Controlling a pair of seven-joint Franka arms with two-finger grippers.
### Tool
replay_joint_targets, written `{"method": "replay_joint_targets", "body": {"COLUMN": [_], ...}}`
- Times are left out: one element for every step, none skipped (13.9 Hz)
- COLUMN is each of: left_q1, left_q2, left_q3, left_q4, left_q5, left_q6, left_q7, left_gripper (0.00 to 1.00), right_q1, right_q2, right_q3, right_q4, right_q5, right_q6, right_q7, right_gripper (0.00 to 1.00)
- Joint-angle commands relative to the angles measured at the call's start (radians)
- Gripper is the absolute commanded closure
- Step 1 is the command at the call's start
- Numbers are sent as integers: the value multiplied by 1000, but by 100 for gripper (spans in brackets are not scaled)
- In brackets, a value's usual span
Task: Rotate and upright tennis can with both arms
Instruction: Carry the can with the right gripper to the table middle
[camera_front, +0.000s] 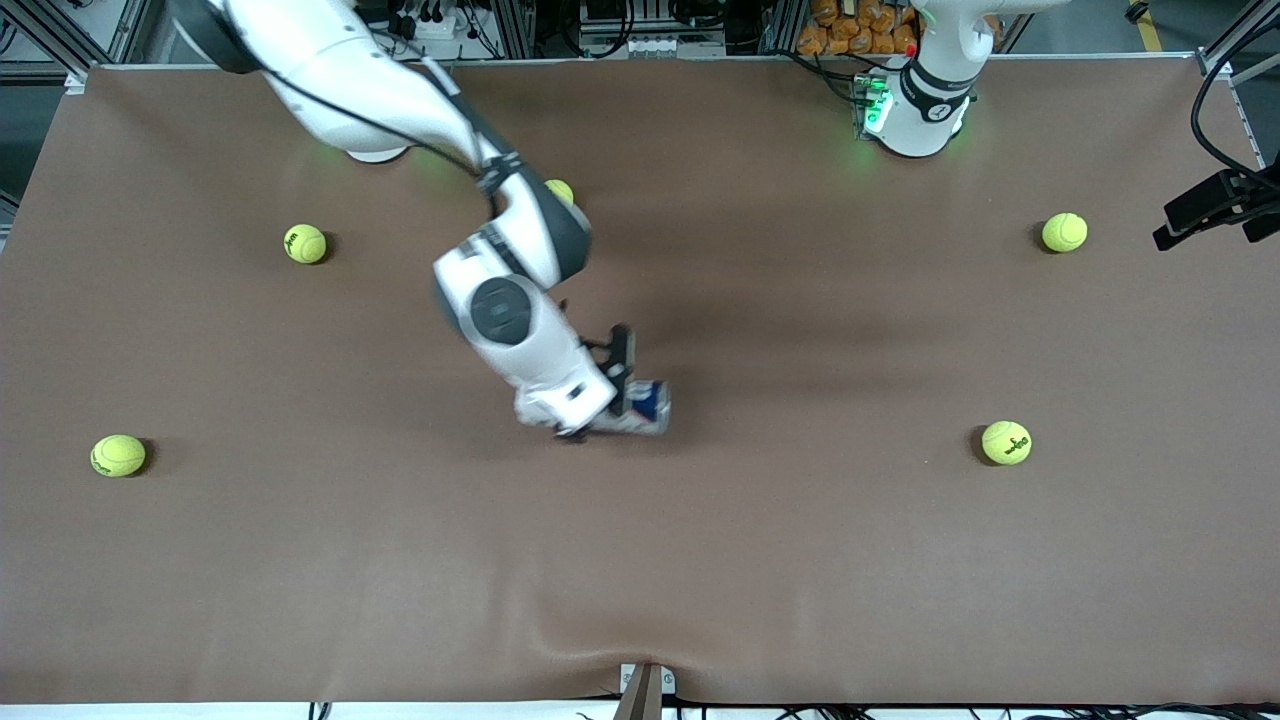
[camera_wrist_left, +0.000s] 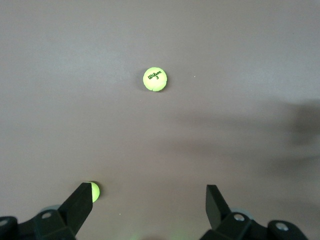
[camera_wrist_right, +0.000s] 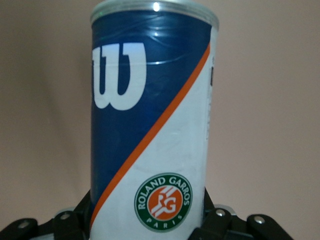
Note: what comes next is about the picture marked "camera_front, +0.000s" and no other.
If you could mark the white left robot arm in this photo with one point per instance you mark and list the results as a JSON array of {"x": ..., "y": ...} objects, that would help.
[{"x": 920, "y": 110}]

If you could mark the aluminium frame rail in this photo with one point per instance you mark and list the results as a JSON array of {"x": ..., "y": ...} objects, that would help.
[
  {"x": 1215, "y": 66},
  {"x": 78, "y": 78}
]

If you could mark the white blue tennis ball can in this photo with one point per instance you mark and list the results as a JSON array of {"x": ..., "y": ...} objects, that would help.
[{"x": 648, "y": 405}]

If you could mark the yellow tennis ball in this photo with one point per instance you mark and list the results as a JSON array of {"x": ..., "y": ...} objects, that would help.
[
  {"x": 118, "y": 455},
  {"x": 305, "y": 244},
  {"x": 1064, "y": 232},
  {"x": 1006, "y": 442},
  {"x": 562, "y": 188}
]

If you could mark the brown table cover mat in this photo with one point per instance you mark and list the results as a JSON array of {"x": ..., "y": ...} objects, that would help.
[{"x": 640, "y": 560}]

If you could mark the grey electronics box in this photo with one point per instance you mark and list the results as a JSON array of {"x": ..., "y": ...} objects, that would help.
[{"x": 650, "y": 42}]

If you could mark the orange packaged items pile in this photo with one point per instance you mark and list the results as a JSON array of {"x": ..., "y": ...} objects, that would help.
[{"x": 855, "y": 28}]

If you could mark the grey metal mount bracket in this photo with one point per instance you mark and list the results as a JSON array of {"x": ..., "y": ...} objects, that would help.
[{"x": 647, "y": 690}]

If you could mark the white power strip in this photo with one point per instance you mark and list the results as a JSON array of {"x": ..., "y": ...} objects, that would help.
[{"x": 430, "y": 25}]

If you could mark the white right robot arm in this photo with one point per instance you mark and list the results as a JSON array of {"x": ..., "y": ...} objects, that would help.
[{"x": 340, "y": 80}]

